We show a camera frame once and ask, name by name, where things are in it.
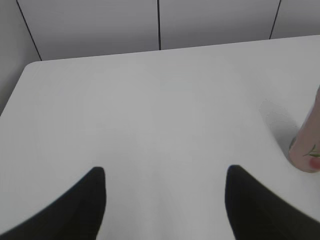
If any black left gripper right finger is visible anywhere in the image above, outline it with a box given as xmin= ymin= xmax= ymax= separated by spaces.
xmin=224 ymin=165 xmax=320 ymax=240

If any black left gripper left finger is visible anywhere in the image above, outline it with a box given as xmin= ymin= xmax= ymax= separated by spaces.
xmin=0 ymin=166 xmax=107 ymax=240

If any peach oolong tea bottle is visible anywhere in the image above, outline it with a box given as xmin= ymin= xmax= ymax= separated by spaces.
xmin=288 ymin=90 xmax=320 ymax=173

